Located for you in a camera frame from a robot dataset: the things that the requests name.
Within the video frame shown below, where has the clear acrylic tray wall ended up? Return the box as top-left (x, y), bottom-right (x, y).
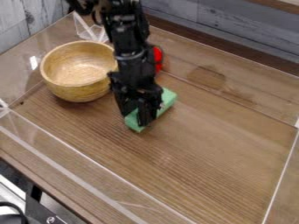
top-left (0, 99), bottom-right (195, 224)

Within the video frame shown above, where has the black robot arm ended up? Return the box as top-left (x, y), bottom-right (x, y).
top-left (65, 0), bottom-right (164, 126)

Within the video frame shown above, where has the black cable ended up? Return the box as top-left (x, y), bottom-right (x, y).
top-left (0, 201), bottom-right (28, 224)

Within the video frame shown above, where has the clear acrylic corner bracket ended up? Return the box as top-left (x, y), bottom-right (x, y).
top-left (72, 12), bottom-right (108, 43)

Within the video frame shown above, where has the red toy fruit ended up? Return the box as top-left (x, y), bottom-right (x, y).
top-left (153, 46), bottom-right (164, 73)

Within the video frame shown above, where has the brown wooden bowl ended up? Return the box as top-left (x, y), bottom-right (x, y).
top-left (40, 40), bottom-right (117, 102)

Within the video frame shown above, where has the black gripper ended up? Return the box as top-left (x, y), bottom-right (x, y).
top-left (108, 49), bottom-right (164, 126)

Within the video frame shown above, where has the green rectangular block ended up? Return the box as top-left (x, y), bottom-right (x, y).
top-left (124, 87), bottom-right (177, 133)

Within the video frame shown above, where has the black table leg bracket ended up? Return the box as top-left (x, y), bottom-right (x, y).
top-left (24, 185), bottom-right (68, 224)

